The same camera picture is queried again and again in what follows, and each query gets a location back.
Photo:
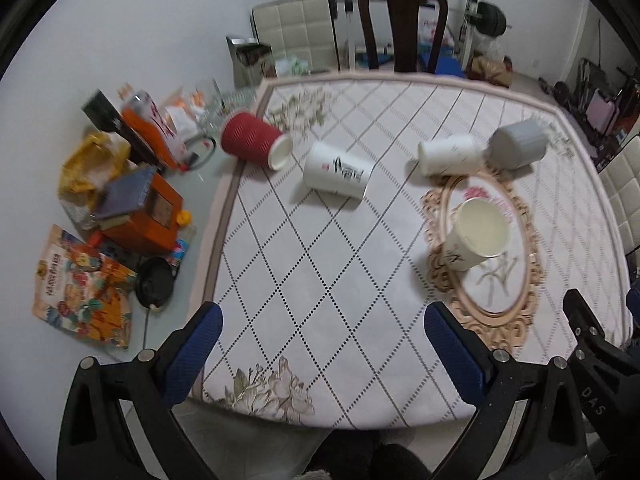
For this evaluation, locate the black teapot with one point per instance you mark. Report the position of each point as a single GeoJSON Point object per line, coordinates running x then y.
{"type": "Point", "coordinates": [154, 282]}

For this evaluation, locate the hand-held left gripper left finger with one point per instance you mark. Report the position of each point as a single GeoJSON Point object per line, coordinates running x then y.
{"type": "Point", "coordinates": [197, 345]}

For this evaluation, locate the yellow plastic bag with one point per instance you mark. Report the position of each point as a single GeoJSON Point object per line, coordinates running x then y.
{"type": "Point", "coordinates": [92, 160]}

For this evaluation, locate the red ribbed paper cup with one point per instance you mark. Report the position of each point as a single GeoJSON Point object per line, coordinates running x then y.
{"type": "Point", "coordinates": [247, 137]}

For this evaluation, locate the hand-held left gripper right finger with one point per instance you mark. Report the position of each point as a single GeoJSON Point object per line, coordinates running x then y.
{"type": "Point", "coordinates": [450, 347]}

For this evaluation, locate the orange-red gift bag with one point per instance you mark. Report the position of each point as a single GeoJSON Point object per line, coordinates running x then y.
{"type": "Point", "coordinates": [160, 127]}

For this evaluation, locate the dark wooden chair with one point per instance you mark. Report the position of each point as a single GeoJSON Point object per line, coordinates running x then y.
{"type": "Point", "coordinates": [400, 25]}

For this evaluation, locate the beige padded chair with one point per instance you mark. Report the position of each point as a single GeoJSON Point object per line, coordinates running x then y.
{"type": "Point", "coordinates": [300, 35]}
{"type": "Point", "coordinates": [622, 190]}

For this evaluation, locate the colourful snack bag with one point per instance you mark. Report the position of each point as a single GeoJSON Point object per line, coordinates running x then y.
{"type": "Point", "coordinates": [82, 290]}

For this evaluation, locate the pink suitcase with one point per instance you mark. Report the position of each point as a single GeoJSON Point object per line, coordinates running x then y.
{"type": "Point", "coordinates": [603, 112]}

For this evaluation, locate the black box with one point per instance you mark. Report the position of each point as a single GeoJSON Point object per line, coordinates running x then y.
{"type": "Point", "coordinates": [107, 112]}

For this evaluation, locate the yellow-capped bottle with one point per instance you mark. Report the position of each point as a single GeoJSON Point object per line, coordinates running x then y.
{"type": "Point", "coordinates": [184, 237]}

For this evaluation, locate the grey ribbed cup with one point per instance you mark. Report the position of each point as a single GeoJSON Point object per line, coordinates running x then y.
{"type": "Point", "coordinates": [517, 142]}

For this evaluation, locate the orange wooden box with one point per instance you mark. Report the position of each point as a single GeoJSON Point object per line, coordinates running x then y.
{"type": "Point", "coordinates": [150, 220]}

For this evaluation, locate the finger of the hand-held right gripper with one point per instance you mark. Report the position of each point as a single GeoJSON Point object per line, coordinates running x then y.
{"type": "Point", "coordinates": [595, 355]}
{"type": "Point", "coordinates": [634, 300]}

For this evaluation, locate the small white paper cup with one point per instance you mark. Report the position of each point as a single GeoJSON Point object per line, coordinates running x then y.
{"type": "Point", "coordinates": [447, 155]}

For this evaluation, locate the silver waste bin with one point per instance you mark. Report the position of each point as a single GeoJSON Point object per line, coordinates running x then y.
{"type": "Point", "coordinates": [247, 62]}

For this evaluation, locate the grey-blue box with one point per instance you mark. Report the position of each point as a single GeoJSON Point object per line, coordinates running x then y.
{"type": "Point", "coordinates": [125, 192]}

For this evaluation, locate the diamond pattern table mat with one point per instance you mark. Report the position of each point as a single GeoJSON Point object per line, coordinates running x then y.
{"type": "Point", "coordinates": [350, 270]}

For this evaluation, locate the large white printed paper cup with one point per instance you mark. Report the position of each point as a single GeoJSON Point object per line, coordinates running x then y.
{"type": "Point", "coordinates": [335, 170]}

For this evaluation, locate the barbell weight rack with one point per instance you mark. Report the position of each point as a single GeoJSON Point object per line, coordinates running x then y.
{"type": "Point", "coordinates": [482, 15]}

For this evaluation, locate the cream printed paper cup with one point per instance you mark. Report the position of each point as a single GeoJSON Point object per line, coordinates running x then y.
{"type": "Point", "coordinates": [477, 232]}

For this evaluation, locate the row of clear glasses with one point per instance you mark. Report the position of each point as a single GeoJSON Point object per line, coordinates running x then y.
{"type": "Point", "coordinates": [227, 102]}

